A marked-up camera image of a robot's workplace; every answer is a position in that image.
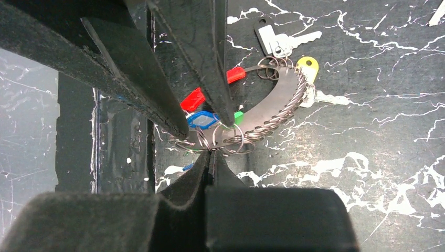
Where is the black tag key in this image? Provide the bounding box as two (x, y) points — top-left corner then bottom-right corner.
(254, 17), (322, 58)

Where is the metal key organizer ring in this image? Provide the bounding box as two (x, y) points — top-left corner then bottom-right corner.
(166, 55), (310, 155)

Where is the small blue tag key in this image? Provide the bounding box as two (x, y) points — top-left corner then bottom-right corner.
(182, 163), (194, 172)

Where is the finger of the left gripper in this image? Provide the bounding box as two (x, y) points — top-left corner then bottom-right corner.
(147, 1), (235, 126)
(1, 1), (189, 139)

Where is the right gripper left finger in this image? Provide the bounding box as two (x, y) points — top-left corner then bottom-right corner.
(1, 152), (210, 251)

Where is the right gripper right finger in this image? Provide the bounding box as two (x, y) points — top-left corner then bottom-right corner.
(205, 152), (360, 251)

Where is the yellow tag key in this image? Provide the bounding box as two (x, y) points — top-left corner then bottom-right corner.
(297, 56), (350, 108)

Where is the green tag key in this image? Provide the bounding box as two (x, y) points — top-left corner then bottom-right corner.
(234, 111), (244, 126)

